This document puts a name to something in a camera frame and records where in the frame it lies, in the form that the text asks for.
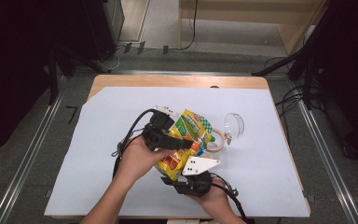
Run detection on dark curtain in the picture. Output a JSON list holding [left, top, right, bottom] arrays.
[[304, 0, 358, 164], [0, 0, 87, 162]]

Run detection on metal floor rail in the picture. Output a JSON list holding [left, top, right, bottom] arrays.
[[291, 81, 358, 224], [0, 90, 67, 224]]

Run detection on black cabinet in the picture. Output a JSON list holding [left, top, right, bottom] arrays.
[[80, 0, 126, 63]]

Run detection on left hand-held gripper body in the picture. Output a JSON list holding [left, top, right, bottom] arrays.
[[142, 105, 181, 152]]

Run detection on black metal stand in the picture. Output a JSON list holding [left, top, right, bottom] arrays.
[[44, 46, 108, 105], [251, 0, 334, 110]]

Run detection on black hanging cable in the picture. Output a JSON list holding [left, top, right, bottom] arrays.
[[179, 0, 200, 51]]

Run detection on yellow green refill pouch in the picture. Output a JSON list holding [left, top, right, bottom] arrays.
[[154, 108, 216, 182]]

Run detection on light wooden shelf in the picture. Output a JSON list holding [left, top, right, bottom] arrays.
[[177, 0, 328, 57]]

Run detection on clear glass cup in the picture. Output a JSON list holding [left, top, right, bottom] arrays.
[[205, 112, 246, 153]]

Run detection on hand-held gripper black cable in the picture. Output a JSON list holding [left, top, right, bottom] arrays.
[[209, 172, 250, 224], [111, 107, 157, 180]]

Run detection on black floor cables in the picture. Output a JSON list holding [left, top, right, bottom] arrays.
[[263, 55, 324, 139]]

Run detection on right hand-held gripper black cable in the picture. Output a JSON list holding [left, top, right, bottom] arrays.
[[209, 172, 250, 224]]

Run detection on person's right hand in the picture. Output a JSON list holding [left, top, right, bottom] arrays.
[[189, 186, 234, 218]]

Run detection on white paper sheet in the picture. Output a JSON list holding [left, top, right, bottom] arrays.
[[44, 86, 311, 218]]

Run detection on white floor cable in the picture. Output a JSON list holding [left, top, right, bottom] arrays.
[[101, 46, 121, 71]]

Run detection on person's left hand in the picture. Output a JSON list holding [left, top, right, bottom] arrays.
[[115, 135, 175, 185]]

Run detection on left hand-held gripper black cable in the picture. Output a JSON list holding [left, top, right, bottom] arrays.
[[111, 107, 157, 180]]

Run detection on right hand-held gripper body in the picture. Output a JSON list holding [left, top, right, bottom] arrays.
[[175, 156, 222, 198]]

